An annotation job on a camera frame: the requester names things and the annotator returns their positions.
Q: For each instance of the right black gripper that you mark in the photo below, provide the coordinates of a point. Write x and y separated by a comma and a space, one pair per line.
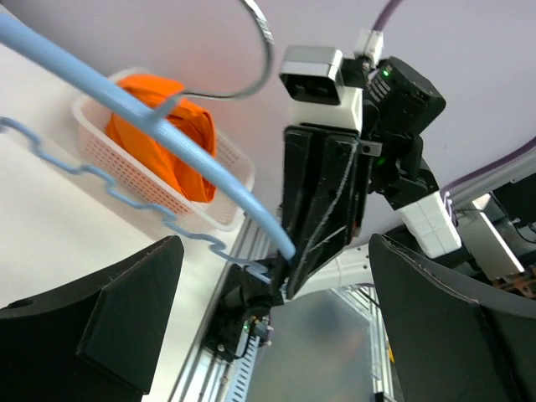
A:
326, 181

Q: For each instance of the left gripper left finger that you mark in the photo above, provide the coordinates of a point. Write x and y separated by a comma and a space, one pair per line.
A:
97, 338

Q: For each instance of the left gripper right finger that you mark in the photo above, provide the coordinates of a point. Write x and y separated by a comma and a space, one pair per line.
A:
453, 337

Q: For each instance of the orange trousers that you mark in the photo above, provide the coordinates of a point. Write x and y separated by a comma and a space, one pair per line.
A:
155, 146

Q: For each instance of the light blue hanger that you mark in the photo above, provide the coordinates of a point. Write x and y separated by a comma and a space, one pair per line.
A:
31, 45

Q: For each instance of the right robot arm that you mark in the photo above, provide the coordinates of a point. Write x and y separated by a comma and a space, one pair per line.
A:
361, 134

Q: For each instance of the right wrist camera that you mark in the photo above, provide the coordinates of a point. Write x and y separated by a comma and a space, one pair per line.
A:
313, 78

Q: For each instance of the aluminium mounting rail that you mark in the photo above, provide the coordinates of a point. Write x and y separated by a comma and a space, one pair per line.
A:
221, 341

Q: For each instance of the slotted cable duct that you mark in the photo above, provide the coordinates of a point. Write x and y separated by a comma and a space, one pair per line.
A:
242, 373

